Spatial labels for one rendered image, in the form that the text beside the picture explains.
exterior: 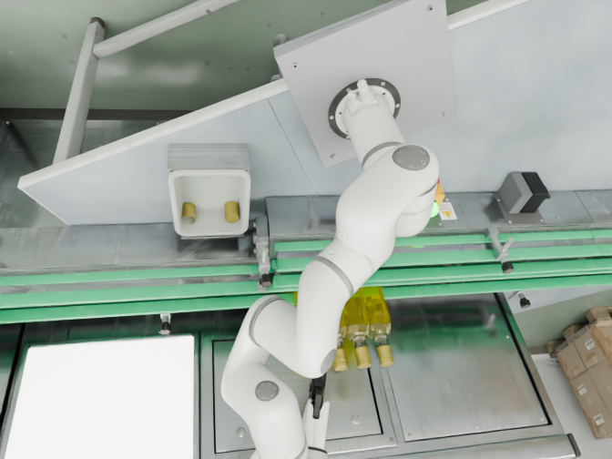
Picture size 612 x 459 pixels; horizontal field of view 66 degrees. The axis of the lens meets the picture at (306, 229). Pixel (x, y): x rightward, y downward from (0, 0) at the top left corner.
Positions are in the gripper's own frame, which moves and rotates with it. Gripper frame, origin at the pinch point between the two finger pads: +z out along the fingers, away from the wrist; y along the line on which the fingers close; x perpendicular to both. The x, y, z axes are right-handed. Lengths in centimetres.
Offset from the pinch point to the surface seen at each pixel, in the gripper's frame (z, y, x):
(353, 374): 8.1, -13.0, -10.4
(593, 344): 162, -251, -257
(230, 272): 22.5, 4.3, 25.1
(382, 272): 28.8, 5.7, -13.3
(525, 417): 6, -17, -58
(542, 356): 176, -317, -248
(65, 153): 39, 20, 69
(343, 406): -0.5, -12.9, -8.3
